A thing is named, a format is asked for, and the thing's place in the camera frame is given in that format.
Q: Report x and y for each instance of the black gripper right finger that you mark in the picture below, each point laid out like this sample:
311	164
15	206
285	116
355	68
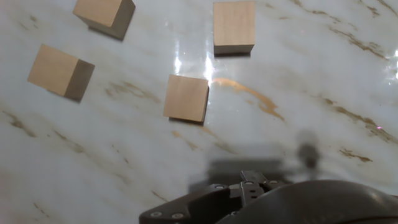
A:
270	185

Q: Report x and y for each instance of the medium light wooden cube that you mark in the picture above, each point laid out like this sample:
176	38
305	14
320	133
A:
99	14
234	25
186	98
53	70

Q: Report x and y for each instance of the white marble pattern sheet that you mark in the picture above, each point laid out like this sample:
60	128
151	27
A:
93	149

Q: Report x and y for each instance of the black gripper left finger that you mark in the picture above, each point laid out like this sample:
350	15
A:
202	202

